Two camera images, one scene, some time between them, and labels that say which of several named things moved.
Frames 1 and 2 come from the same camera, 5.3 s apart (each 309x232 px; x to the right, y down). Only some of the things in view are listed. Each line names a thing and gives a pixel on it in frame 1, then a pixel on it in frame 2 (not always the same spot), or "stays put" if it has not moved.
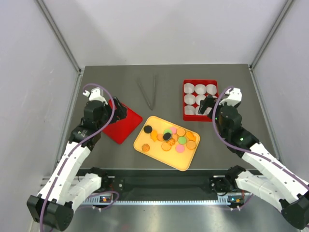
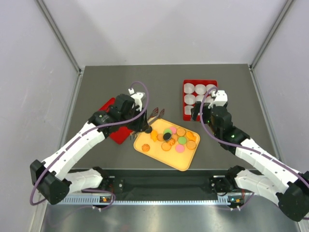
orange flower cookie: [172, 142] stays put
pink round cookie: [179, 148] stays put
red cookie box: [194, 91] stays put
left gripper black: [120, 112] to [142, 124]
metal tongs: [151, 105] to [153, 116]
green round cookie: [167, 130] stays put
